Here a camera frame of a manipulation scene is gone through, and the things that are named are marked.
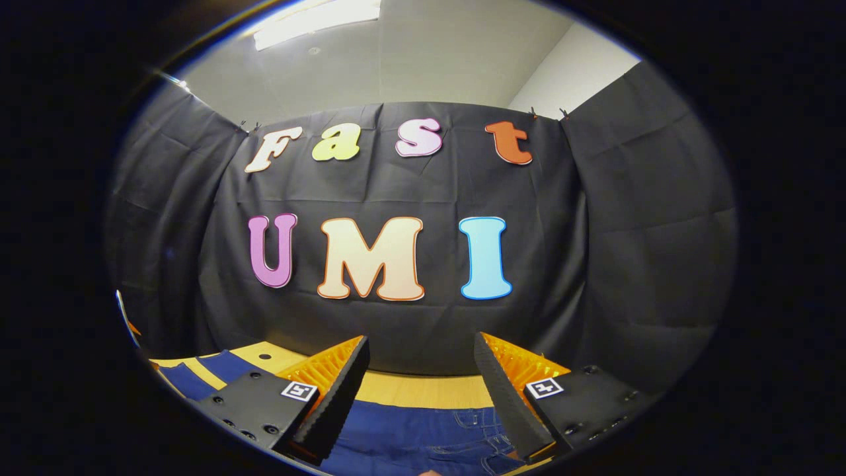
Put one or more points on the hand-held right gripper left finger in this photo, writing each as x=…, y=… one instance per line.
x=334, y=403

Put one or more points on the blue denim jeans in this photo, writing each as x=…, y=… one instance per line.
x=410, y=430

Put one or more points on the black backdrop cloth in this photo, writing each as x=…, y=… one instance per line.
x=568, y=264

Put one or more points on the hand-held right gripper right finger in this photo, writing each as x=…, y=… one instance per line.
x=509, y=403

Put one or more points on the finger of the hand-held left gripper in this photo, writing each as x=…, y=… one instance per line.
x=131, y=327

